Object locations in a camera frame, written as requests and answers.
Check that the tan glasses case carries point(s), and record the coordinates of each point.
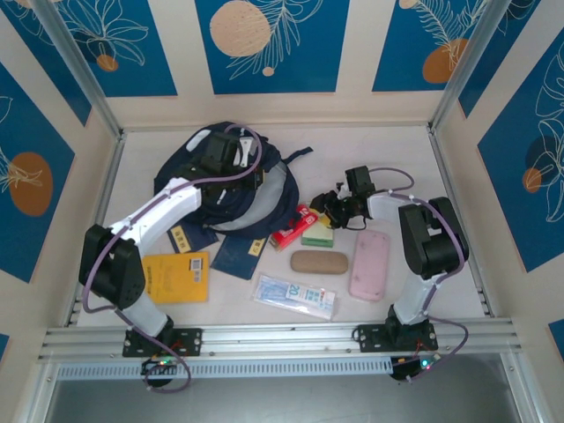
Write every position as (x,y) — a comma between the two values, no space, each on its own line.
(319,263)

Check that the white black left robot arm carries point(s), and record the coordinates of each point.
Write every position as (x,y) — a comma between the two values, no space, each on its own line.
(167,207)

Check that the aluminium mounting rail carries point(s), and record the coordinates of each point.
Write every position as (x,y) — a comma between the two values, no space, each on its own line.
(282,339)

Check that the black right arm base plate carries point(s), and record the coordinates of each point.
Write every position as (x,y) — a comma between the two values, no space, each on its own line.
(370,337)

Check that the green sticky note pad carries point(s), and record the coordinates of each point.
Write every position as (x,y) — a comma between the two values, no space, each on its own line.
(317,235)

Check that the navy book with yellow label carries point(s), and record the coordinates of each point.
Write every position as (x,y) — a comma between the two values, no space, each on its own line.
(189,238)
(235,262)

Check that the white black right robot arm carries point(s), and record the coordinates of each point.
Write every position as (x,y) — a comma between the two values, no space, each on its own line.
(418,291)

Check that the red stationery box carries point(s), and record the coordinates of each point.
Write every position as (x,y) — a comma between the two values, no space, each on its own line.
(293,231)

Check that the aluminium frame post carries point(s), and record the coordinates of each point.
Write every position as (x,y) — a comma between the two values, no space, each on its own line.
(462,66)
(522,392)
(37,392)
(83,75)

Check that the aluminium table side rail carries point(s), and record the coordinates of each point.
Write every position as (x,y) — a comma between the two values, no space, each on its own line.
(471,247)
(101,211)

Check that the aluminium lower frame post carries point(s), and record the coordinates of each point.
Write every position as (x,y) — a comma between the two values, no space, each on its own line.
(522,392)
(37,392)

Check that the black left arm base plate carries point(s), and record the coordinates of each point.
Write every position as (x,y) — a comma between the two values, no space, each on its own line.
(189,341)

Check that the pink pencil case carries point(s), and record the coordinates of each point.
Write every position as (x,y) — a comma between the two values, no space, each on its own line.
(370,269)

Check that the clear plastic blue supply pack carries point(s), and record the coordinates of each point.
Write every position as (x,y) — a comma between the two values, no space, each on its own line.
(291,296)

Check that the navy blue backpack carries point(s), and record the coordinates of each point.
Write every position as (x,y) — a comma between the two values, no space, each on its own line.
(264,216)

